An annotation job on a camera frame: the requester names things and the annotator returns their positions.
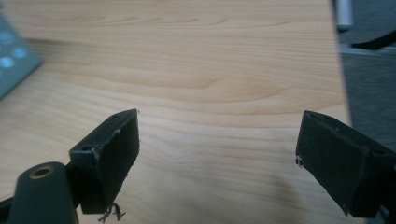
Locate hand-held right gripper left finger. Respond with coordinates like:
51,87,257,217
68,108,140,216

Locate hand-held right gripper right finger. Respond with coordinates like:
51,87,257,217
295,109,396,218

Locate teal box with pale dots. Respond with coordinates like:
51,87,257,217
0,13,44,101

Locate white cylindrical tube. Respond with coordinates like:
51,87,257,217
335,0,354,32

